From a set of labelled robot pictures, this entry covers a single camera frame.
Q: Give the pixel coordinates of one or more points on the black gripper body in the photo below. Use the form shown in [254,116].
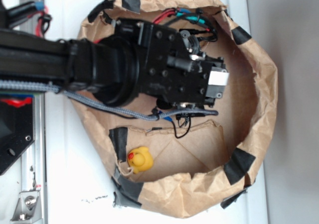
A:
[159,64]

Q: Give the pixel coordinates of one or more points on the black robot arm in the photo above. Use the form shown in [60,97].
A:
[76,65]

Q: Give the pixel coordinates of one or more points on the yellow rubber duck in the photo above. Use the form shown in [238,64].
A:
[140,159]

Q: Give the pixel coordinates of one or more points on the brown paper bag bin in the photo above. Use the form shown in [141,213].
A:
[220,156]

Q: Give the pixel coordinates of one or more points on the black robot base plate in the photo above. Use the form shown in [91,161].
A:
[16,129]

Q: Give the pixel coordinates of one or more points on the aluminium frame rail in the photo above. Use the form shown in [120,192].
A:
[33,161]

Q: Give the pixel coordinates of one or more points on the silver corner bracket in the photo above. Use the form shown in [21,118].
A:
[28,208]

